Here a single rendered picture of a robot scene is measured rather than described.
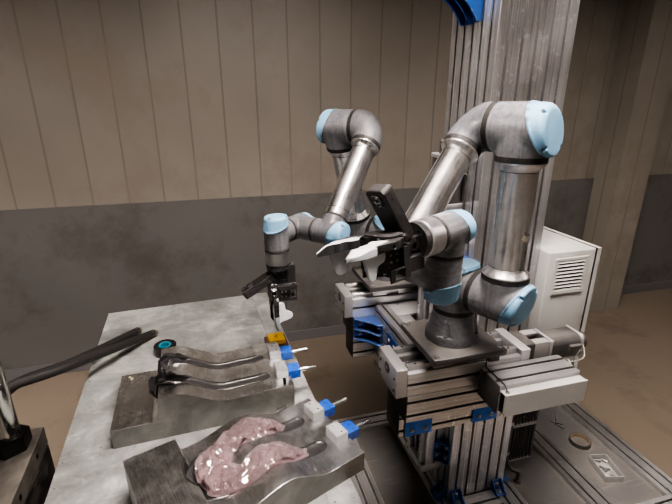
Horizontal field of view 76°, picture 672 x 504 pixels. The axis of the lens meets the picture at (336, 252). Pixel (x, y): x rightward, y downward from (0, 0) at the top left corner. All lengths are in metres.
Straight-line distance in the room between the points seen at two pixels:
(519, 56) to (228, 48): 1.86
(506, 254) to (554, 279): 0.48
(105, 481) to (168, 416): 0.20
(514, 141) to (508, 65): 0.37
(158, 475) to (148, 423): 0.26
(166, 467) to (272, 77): 2.27
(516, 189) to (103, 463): 1.23
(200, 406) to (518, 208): 0.98
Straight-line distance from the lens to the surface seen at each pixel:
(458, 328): 1.25
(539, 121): 1.03
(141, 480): 1.14
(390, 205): 0.74
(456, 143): 1.09
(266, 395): 1.35
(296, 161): 2.91
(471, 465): 1.91
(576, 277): 1.64
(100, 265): 3.07
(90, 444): 1.46
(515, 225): 1.09
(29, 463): 1.51
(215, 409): 1.35
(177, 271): 3.03
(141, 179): 2.90
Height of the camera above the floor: 1.68
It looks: 19 degrees down
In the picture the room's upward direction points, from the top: straight up
